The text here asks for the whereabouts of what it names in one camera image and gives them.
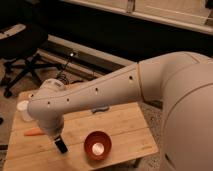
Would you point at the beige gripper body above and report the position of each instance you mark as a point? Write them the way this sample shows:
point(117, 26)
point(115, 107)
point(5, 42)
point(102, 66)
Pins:
point(54, 136)

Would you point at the black eraser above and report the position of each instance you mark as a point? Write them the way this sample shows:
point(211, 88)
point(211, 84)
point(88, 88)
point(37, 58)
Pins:
point(60, 144)

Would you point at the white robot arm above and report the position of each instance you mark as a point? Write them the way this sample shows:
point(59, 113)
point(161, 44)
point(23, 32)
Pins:
point(182, 81)

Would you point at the orange carrot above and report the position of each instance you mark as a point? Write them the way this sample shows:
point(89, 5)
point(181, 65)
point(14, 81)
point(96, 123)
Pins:
point(34, 132)

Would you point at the white cup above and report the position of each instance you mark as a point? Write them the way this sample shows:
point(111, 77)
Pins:
point(22, 108)

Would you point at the red bowl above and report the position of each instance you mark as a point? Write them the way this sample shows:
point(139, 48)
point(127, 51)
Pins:
point(97, 145)

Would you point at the blue sponge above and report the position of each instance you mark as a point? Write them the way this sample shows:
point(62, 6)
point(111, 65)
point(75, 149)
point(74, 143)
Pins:
point(100, 109)

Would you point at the wooden folding table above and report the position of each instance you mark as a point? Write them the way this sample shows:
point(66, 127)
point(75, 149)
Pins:
point(125, 124)

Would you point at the black power strip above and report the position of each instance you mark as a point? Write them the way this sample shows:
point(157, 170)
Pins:
point(83, 58)

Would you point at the black office chair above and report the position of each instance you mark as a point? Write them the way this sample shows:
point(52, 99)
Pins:
point(20, 38)

